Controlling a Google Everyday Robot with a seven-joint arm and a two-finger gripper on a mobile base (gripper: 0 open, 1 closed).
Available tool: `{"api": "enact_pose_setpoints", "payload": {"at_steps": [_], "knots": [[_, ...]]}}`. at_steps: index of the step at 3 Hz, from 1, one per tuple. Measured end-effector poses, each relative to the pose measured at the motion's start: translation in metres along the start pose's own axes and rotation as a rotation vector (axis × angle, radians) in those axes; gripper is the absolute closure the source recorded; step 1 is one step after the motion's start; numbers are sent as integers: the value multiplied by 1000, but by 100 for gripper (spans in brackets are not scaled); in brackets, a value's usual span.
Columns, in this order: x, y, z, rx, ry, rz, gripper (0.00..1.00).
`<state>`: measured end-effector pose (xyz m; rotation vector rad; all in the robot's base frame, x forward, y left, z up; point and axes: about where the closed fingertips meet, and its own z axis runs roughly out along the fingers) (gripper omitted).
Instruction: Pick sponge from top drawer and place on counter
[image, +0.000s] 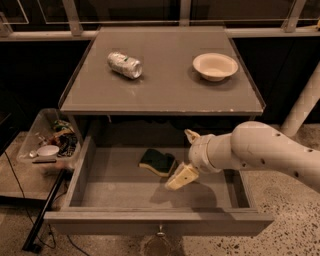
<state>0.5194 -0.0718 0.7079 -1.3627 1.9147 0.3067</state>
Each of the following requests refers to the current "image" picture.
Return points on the grey cabinet counter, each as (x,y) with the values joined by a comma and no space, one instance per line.
(168,86)

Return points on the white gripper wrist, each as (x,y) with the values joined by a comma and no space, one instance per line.
(199,153)

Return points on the metal drawer handle knob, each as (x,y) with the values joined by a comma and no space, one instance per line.
(160,232)

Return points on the black metal floor stand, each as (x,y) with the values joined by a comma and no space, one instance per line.
(29,244)

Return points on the clear plastic storage bin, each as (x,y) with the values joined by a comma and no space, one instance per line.
(42,126)

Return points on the small white bowl in bin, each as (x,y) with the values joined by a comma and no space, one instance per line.
(48,150)

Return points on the metal spoon in bin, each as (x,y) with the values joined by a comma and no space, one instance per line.
(33,154)

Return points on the green and yellow sponge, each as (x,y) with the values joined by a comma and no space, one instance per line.
(158,163)

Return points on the metal window railing frame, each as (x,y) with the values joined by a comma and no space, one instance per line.
(47,20)

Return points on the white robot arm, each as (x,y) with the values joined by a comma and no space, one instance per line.
(256,146)

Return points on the open grey top drawer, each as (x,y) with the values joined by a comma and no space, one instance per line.
(110,194)

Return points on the white bowl on counter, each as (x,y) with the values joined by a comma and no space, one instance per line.
(215,67)

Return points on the dark clutter items in bin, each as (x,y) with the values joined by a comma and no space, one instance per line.
(63,137)

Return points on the crushed silver can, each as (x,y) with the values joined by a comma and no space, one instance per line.
(125,65)

